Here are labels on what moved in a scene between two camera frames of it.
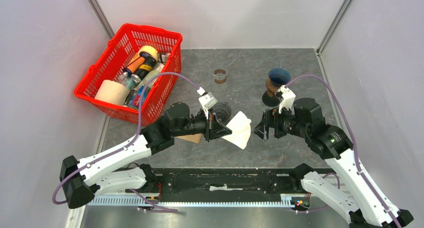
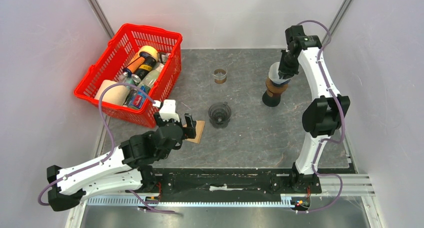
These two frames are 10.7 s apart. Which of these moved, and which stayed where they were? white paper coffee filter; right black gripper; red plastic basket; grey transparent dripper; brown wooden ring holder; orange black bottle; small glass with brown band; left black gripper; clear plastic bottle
Moved: right black gripper; left black gripper; white paper coffee filter
Stayed: red plastic basket; brown wooden ring holder; grey transparent dripper; orange black bottle; small glass with brown band; clear plastic bottle
